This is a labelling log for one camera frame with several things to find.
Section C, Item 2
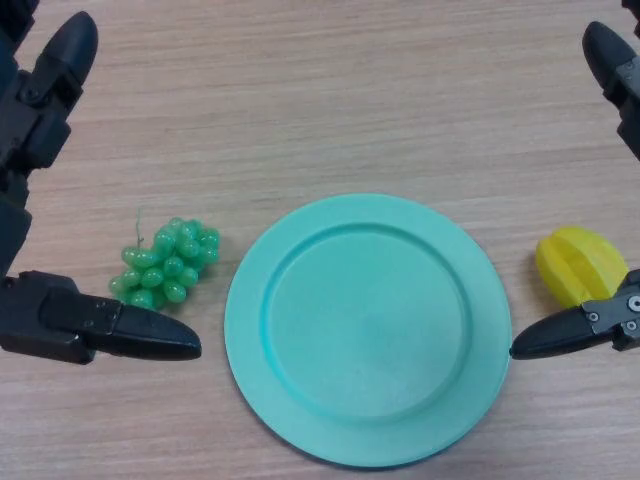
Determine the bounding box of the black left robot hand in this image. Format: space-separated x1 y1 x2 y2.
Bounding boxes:
0 0 203 366

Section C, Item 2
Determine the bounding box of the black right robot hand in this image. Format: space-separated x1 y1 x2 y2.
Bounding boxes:
508 0 640 362

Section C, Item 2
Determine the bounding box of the green grape bunch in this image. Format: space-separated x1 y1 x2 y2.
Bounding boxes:
108 207 222 310

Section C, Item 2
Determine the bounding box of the teal round plate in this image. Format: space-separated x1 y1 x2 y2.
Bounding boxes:
224 193 512 469

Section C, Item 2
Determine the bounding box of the yellow starfruit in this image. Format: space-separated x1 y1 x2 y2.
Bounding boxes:
535 225 630 308

